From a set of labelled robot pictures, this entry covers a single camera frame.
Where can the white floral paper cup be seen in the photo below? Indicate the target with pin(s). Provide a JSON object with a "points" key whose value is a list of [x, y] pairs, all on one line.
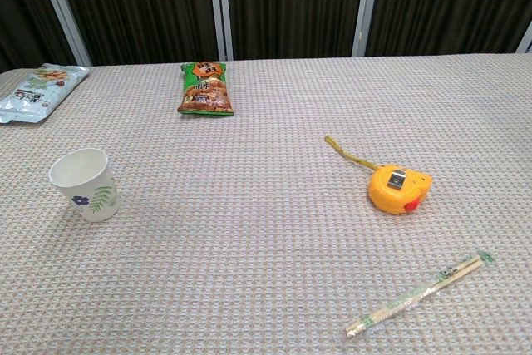
{"points": [[89, 201]]}

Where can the beige woven tablecloth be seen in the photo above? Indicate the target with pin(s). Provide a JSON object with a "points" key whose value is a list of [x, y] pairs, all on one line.
{"points": [[249, 226]]}

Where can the green snack bag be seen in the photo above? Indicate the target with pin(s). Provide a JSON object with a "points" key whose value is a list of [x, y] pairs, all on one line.
{"points": [[205, 93]]}

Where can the yellow tape measure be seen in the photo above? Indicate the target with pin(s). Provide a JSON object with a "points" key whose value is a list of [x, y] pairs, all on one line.
{"points": [[395, 195]]}

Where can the wrapped bamboo chopsticks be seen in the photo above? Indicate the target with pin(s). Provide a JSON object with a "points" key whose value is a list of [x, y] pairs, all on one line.
{"points": [[420, 293]]}

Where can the white snack bag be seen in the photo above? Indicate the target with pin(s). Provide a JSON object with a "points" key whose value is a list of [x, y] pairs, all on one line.
{"points": [[37, 93]]}

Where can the white partition frame post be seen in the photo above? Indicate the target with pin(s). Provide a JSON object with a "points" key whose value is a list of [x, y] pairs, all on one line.
{"points": [[527, 41], [61, 10], [366, 6], [220, 10]]}

